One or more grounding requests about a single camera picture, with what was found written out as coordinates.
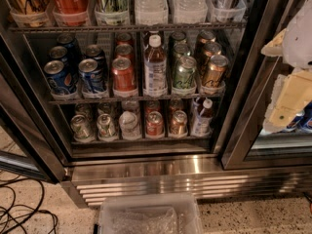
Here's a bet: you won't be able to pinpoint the front blue pepsi can left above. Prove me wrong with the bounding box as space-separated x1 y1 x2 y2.
43 60 76 96

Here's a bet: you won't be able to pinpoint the clear plastic bin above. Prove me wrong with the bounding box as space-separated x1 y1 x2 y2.
98 193 204 234

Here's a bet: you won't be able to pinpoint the middle green can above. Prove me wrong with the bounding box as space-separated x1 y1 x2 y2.
173 43 191 61

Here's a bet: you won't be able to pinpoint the open fridge door left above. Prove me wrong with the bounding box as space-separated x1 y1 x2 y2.
0 71 66 184

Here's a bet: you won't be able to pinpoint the middle gold can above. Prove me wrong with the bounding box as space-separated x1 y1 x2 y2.
201 42 222 62

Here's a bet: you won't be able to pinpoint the bottom shelf gold can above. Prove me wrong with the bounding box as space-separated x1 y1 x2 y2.
170 110 187 136

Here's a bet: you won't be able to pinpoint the front red soda can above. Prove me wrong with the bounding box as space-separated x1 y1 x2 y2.
111 58 137 92

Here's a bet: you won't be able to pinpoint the red soda can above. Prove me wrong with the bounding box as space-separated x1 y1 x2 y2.
111 58 137 92
115 44 134 61

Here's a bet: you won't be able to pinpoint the bottom shelf red can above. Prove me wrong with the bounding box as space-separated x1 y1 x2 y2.
146 111 164 137

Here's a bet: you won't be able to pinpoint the blue pepsi can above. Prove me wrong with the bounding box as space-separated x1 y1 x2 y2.
43 60 76 96
78 58 106 94
49 46 71 65
85 44 106 65

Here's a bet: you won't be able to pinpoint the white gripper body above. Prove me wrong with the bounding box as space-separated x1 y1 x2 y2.
282 0 312 69

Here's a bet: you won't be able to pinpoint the red coca-cola can top shelf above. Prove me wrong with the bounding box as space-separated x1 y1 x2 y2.
55 0 89 26

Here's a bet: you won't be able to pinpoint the blue pepsi can right compartment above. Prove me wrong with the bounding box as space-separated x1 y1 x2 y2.
286 102 312 134

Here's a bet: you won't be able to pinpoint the clear water bottle top shelf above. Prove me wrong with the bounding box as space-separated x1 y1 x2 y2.
135 0 168 25

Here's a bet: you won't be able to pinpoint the bottom shelf tea bottle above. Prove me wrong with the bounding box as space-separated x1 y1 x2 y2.
191 97 213 137

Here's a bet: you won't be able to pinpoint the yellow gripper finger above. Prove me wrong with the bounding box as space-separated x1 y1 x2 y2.
261 29 286 57
262 69 312 133

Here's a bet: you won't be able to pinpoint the brown tea bottle white cap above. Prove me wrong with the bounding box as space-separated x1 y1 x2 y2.
144 35 167 97

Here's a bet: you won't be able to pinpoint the middle red soda can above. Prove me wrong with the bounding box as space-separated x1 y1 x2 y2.
115 44 134 61

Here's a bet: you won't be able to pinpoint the gold can top shelf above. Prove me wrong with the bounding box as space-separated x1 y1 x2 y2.
1 0 53 27

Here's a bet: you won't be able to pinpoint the front blue pepsi can right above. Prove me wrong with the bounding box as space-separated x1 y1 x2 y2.
78 58 106 94

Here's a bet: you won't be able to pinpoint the middle blue pepsi can right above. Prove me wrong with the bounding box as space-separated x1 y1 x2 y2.
85 44 106 65

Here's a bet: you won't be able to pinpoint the bottom shelf green can left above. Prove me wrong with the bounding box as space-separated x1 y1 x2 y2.
70 115 95 142

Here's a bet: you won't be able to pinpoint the front gold can middle shelf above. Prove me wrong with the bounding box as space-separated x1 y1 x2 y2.
202 55 229 88

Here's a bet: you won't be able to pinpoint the black cables on floor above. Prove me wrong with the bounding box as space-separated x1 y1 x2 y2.
0 169 59 234

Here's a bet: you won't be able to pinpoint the middle blue pepsi can left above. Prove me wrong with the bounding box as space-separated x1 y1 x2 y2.
49 46 71 65

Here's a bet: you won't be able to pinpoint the front green can middle shelf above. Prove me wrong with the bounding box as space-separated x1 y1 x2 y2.
173 56 197 90

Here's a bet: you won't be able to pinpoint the stainless steel fridge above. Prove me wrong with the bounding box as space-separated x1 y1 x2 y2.
0 0 312 208

